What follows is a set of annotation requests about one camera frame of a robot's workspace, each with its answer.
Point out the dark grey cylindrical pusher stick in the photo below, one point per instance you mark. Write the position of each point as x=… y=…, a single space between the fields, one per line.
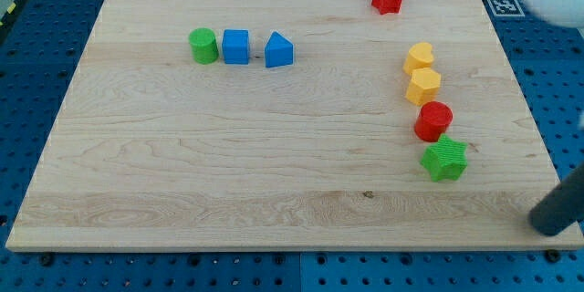
x=561 y=207

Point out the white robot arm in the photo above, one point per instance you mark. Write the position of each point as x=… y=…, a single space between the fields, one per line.
x=563 y=13

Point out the green star block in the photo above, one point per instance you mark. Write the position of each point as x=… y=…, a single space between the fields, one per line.
x=445 y=159

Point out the yellow heart block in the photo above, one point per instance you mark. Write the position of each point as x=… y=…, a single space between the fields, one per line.
x=420 y=55

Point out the red cylinder block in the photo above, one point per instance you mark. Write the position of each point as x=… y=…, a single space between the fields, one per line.
x=433 y=120

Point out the yellow hexagon block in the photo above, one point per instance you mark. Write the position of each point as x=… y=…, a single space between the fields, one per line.
x=423 y=87

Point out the white fiducial marker tag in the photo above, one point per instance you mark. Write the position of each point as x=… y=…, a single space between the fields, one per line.
x=505 y=8

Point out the light wooden board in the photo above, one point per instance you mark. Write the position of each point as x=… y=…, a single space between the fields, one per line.
x=153 y=152

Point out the blue triangular prism block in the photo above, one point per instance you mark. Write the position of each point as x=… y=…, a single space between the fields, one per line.
x=279 y=51

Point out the blue cube block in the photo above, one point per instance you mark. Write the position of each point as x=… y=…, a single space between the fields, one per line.
x=235 y=46

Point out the green cylinder block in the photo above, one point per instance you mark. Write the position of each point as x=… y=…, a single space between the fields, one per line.
x=203 y=45

